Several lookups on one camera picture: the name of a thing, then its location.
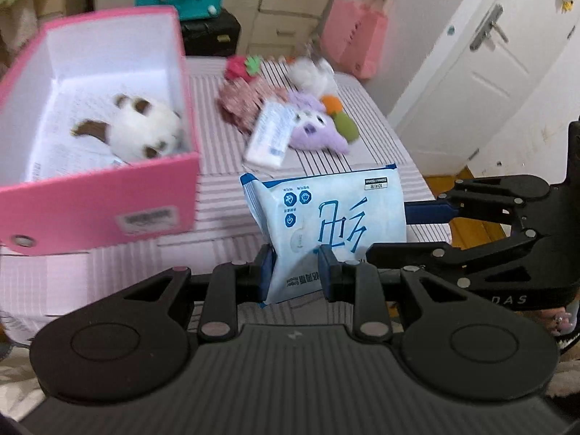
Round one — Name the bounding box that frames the person's right hand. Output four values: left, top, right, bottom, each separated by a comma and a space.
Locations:
541, 301, 580, 338

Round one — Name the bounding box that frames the pink paper bag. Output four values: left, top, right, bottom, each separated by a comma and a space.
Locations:
319, 0, 390, 80

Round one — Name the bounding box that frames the purple plush toy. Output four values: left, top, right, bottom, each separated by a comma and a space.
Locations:
285, 91, 352, 152

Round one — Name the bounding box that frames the orange green plush toy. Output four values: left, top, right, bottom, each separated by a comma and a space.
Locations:
321, 94, 361, 146

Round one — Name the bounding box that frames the striped tablecloth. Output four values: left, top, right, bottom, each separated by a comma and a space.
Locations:
0, 57, 454, 340

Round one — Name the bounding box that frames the black suitcase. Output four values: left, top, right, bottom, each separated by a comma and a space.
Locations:
180, 9, 242, 59

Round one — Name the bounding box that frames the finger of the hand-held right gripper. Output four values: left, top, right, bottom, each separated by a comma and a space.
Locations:
366, 229, 539, 288
405, 175, 554, 228

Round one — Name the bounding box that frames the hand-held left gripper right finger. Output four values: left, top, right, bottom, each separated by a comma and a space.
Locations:
317, 245, 476, 343

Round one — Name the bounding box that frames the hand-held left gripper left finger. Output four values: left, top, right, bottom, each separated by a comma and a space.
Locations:
120, 245, 275, 343

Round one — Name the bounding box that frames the printed paper sheet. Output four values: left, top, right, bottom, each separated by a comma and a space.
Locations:
27, 77, 182, 183

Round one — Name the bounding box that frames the white brown plush dog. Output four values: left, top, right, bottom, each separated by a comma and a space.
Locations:
70, 94, 186, 164

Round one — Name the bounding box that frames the pink storage box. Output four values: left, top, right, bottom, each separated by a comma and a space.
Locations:
0, 7, 202, 257

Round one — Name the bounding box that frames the beige wardrobe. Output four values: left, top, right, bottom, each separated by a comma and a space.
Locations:
245, 0, 345, 62

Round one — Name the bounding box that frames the blue white wipes packet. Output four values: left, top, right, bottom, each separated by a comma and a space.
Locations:
240, 163, 409, 305

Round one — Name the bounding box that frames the red strawberry plush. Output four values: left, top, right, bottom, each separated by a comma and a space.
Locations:
225, 54, 264, 83

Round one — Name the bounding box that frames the metal door handle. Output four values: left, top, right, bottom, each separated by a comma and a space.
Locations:
469, 4, 510, 53

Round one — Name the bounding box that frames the pink knitted cloth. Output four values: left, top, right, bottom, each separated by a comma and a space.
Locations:
216, 75, 291, 136

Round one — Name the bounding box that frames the white door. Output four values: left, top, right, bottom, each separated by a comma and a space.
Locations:
385, 0, 580, 177

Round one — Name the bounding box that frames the white fluffy pompom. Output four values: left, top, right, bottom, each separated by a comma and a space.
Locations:
287, 57, 338, 98

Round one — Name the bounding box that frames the white tissue packet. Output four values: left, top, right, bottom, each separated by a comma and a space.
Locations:
245, 102, 297, 168

